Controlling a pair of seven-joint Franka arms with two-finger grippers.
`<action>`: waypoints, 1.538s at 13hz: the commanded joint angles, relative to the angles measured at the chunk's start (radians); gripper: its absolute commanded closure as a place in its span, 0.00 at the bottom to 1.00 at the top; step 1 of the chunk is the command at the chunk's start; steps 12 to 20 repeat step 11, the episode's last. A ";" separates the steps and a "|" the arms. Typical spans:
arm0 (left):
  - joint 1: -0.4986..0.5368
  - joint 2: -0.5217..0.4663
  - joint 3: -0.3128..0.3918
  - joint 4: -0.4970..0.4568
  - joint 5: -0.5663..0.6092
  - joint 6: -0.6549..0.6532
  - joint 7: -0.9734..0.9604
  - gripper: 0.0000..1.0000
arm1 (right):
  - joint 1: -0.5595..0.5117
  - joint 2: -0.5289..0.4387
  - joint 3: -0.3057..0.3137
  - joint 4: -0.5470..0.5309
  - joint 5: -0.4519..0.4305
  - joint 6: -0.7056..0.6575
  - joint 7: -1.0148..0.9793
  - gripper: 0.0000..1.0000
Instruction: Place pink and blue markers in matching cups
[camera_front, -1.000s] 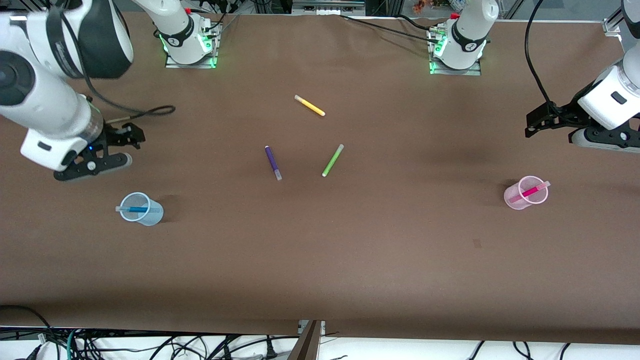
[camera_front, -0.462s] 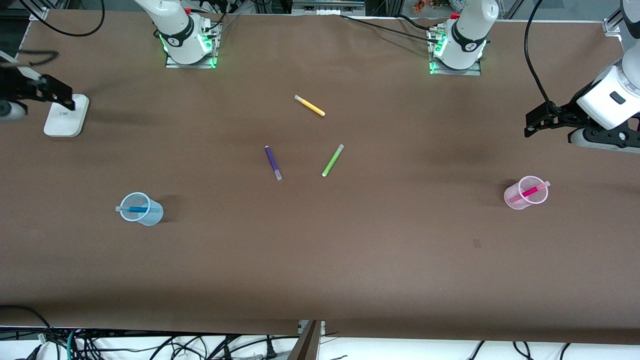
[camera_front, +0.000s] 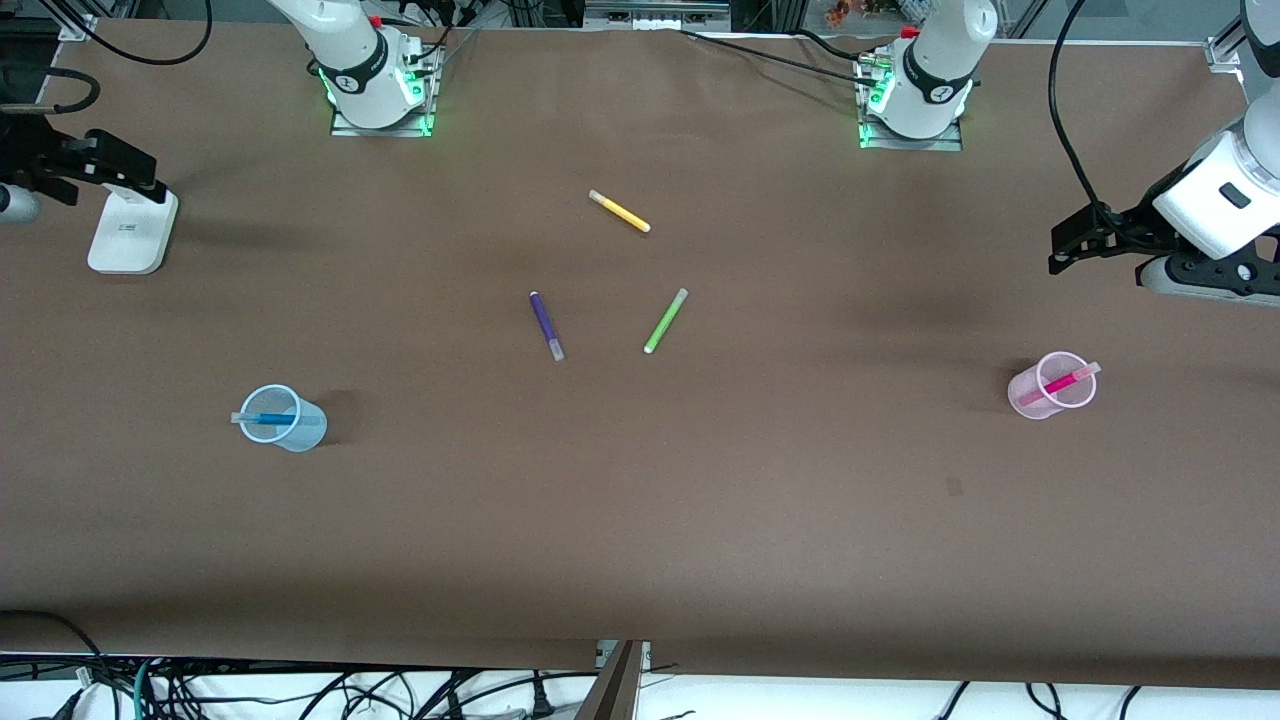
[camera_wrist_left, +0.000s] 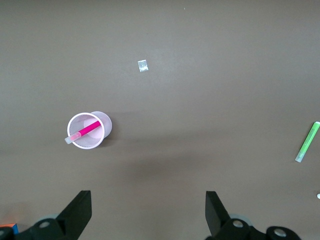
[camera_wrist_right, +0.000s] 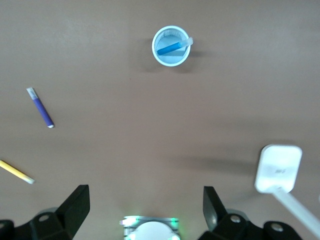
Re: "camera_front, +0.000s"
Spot blue marker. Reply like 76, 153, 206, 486
231, 408, 321, 429

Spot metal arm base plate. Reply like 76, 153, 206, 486
857, 120, 964, 153
330, 105, 438, 139

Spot table support leg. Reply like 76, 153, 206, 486
575, 640, 647, 720

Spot blue mesh cup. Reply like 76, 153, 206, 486
238, 384, 328, 453

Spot white mesh cup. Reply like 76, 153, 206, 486
1007, 351, 1099, 421

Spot green marker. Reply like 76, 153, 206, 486
643, 288, 690, 355

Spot purple marker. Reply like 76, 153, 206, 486
529, 291, 566, 363

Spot black cable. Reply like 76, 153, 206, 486
680, 28, 883, 79
0, 70, 102, 117
0, 609, 105, 685
1048, 0, 1117, 227
40, 0, 213, 67

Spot silver rail with sockets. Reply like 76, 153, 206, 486
584, 0, 732, 30

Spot pink marker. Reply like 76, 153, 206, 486
1018, 362, 1102, 408

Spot yellow marker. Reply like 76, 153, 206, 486
588, 189, 652, 234

